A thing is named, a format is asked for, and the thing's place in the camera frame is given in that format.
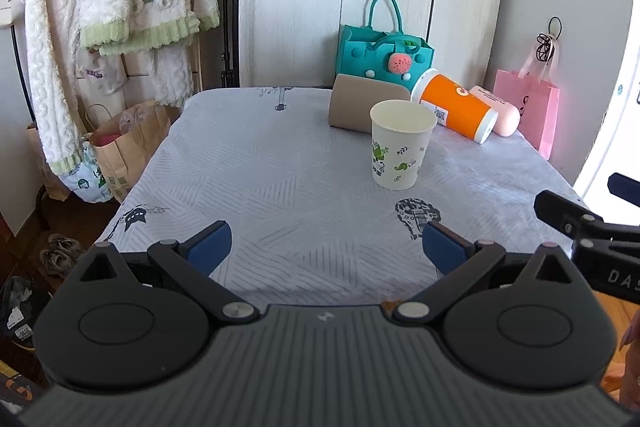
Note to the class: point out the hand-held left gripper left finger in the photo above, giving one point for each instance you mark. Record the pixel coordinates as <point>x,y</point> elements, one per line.
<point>210,249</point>

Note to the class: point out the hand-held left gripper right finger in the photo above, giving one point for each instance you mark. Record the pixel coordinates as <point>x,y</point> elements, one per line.
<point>445,249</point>

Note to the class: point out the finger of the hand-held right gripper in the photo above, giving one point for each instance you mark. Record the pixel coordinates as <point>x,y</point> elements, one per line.
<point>562,212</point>
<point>627,188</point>

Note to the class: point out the white paper cup green print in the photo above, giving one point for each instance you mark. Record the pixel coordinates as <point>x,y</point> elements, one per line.
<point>400,147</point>

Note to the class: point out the orange and white cup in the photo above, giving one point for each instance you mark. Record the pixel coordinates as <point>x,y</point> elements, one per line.
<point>455,104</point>

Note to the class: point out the beige paper cup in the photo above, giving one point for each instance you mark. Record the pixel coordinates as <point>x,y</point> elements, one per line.
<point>352,104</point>

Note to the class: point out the person's right hand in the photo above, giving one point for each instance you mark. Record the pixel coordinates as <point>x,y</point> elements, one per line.
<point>632,357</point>

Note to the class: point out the pink paper gift bag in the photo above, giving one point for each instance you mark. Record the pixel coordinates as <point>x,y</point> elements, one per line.
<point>535,112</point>

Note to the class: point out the grey printed bed sheet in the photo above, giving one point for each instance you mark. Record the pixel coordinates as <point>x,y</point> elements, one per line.
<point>275,167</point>

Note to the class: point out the pink tumbler bottle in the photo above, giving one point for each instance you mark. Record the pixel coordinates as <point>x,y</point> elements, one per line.
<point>506,117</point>

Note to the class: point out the brown paper bag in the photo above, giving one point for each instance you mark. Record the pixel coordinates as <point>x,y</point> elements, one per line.
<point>132,142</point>

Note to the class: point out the green and white plastic bag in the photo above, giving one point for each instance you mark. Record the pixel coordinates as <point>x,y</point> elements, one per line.
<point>87,179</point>

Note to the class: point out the grey shoes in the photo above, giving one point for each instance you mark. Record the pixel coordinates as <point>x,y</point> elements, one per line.
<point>60,254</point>

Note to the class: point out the black bag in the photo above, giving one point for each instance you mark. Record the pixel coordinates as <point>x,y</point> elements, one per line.
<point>20,312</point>

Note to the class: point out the small cream printed bag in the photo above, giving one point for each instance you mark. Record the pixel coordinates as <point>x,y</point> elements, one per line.
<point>100,72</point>

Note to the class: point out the teal felt tote bag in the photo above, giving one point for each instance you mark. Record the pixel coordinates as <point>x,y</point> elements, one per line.
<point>360,52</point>

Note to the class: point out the white fluffy robe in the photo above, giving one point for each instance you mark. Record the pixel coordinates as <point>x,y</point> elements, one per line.
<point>50,32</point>

